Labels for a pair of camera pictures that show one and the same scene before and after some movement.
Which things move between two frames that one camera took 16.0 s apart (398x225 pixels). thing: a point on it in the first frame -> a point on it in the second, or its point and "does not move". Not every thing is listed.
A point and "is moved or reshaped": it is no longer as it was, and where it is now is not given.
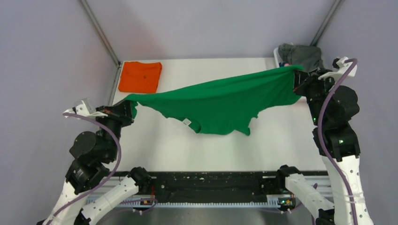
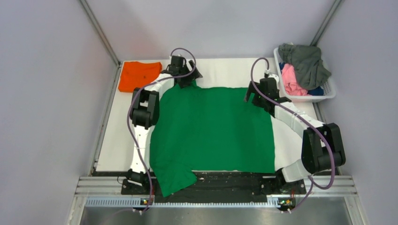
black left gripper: (121, 111) -> (186, 83)
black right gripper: (304, 79) -> (251, 90)
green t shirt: (231, 105) is moved or reshaped
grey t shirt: (309, 57) does not move
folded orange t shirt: (138, 77) does not move
